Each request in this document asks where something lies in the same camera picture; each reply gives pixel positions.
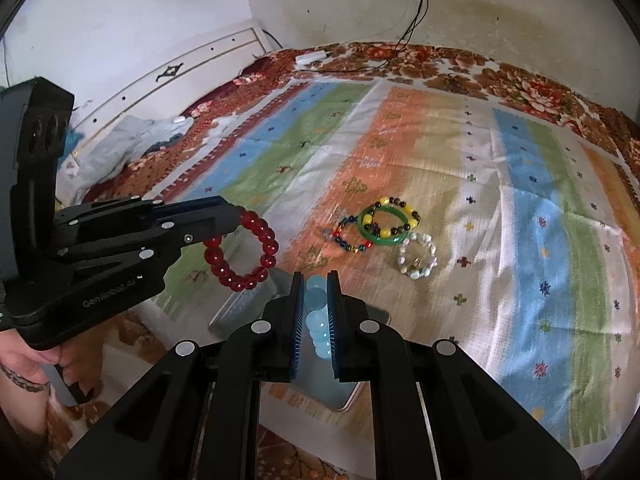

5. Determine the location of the person's left hand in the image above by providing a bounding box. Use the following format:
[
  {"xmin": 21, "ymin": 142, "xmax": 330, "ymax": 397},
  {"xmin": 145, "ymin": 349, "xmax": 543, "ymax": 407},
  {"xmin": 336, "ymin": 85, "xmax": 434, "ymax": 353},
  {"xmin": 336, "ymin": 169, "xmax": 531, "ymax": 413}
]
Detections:
[{"xmin": 0, "ymin": 329, "xmax": 65, "ymax": 387}]

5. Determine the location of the multicoloured bead bracelet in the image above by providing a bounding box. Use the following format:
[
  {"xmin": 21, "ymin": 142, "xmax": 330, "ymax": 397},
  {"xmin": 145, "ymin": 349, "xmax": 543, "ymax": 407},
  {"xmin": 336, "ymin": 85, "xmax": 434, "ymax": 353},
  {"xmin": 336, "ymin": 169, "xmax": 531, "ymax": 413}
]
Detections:
[{"xmin": 323, "ymin": 215, "xmax": 374, "ymax": 256}]

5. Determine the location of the grey crumpled clothing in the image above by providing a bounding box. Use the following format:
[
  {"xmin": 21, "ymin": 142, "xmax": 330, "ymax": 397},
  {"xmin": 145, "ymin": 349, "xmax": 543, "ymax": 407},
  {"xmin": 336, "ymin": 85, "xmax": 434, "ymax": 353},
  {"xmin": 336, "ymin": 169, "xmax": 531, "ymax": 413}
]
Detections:
[{"xmin": 57, "ymin": 114, "xmax": 195, "ymax": 197}]

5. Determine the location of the green jade bangle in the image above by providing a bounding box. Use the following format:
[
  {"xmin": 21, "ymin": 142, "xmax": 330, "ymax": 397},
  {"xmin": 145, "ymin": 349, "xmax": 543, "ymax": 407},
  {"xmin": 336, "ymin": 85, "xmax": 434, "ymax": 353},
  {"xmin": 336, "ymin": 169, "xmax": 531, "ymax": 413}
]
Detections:
[{"xmin": 357, "ymin": 205, "xmax": 414, "ymax": 247}]

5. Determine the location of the yellow and brown bead bracelet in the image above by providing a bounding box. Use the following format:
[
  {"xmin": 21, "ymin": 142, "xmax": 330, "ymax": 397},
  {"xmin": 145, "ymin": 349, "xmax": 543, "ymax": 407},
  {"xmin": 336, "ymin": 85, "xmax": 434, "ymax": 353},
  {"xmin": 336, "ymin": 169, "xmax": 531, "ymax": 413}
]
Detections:
[{"xmin": 361, "ymin": 195, "xmax": 422, "ymax": 240}]

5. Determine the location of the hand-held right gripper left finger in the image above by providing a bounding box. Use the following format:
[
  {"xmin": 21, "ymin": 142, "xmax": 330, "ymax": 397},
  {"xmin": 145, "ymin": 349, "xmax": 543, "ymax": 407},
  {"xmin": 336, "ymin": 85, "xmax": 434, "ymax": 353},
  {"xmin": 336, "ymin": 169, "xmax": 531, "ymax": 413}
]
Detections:
[{"xmin": 55, "ymin": 272, "xmax": 307, "ymax": 480}]

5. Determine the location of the white bead bracelet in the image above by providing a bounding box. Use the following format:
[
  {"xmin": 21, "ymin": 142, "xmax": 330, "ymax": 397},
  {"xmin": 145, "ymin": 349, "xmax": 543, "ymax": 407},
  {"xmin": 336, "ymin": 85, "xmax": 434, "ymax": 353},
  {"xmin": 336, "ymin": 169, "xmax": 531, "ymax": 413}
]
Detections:
[{"xmin": 397, "ymin": 232, "xmax": 439, "ymax": 282}]

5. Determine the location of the white headboard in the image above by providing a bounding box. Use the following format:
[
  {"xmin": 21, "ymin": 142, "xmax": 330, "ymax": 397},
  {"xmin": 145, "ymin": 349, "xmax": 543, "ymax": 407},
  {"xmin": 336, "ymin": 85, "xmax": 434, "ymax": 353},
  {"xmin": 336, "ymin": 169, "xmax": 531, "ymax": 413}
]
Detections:
[{"xmin": 0, "ymin": 17, "xmax": 274, "ymax": 188}]

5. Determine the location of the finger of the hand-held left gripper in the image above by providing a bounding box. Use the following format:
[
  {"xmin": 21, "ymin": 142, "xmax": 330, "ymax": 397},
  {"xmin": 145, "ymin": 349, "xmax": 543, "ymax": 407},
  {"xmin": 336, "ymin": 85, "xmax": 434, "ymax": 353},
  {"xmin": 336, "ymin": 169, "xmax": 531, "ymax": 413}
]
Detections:
[
  {"xmin": 52, "ymin": 195, "xmax": 248, "ymax": 251},
  {"xmin": 56, "ymin": 237, "xmax": 191, "ymax": 286}
]

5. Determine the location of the red bead bracelet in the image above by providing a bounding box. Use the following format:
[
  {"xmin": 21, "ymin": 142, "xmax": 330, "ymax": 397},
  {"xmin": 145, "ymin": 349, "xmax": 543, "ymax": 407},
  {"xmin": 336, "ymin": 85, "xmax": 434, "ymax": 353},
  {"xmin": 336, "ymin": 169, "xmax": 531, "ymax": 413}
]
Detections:
[{"xmin": 202, "ymin": 209, "xmax": 281, "ymax": 292}]

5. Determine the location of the dark bead wrist bracelet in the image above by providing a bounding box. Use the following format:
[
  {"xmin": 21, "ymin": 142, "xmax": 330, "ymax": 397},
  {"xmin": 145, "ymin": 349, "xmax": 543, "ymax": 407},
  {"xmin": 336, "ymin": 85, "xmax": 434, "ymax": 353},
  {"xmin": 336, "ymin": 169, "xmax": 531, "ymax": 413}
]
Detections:
[{"xmin": 0, "ymin": 363, "xmax": 50, "ymax": 393}]

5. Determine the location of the striped colourful cloth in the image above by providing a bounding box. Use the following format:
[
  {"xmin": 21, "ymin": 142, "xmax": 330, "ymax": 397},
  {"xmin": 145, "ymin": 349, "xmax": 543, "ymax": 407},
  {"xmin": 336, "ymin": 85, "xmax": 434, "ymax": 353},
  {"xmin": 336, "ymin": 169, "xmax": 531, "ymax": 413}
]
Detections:
[{"xmin": 150, "ymin": 77, "xmax": 640, "ymax": 461}]

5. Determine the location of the person's left forearm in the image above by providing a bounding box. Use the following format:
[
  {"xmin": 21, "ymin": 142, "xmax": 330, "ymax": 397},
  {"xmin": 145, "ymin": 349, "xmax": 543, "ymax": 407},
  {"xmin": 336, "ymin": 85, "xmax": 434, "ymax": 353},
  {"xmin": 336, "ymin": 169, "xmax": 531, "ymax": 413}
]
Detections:
[{"xmin": 0, "ymin": 372, "xmax": 51, "ymax": 466}]

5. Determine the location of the metal tin box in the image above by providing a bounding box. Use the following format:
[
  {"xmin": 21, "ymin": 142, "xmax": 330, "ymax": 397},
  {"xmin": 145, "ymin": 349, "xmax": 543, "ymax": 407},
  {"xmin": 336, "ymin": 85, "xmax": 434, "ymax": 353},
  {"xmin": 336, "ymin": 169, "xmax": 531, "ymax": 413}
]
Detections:
[{"xmin": 208, "ymin": 280, "xmax": 394, "ymax": 414}]

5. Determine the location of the black power cable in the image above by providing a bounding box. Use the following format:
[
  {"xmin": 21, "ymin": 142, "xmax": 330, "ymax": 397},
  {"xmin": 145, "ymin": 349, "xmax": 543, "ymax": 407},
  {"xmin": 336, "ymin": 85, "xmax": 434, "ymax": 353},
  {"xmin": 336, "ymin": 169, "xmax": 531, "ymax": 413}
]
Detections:
[
  {"xmin": 390, "ymin": 0, "xmax": 433, "ymax": 61},
  {"xmin": 320, "ymin": 0, "xmax": 429, "ymax": 74}
]

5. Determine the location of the light blue bead bracelet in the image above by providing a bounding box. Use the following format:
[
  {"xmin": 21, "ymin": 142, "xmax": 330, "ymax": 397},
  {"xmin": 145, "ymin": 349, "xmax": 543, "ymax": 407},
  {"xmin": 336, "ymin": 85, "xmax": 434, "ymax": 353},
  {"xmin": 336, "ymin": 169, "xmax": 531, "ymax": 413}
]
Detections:
[{"xmin": 302, "ymin": 275, "xmax": 334, "ymax": 362}]

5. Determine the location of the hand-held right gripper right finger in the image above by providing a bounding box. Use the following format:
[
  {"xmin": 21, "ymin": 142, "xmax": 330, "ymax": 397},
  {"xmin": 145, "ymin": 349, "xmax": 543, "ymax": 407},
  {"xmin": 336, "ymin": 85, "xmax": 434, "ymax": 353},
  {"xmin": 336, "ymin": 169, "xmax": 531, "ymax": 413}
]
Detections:
[{"xmin": 326, "ymin": 270, "xmax": 583, "ymax": 480}]

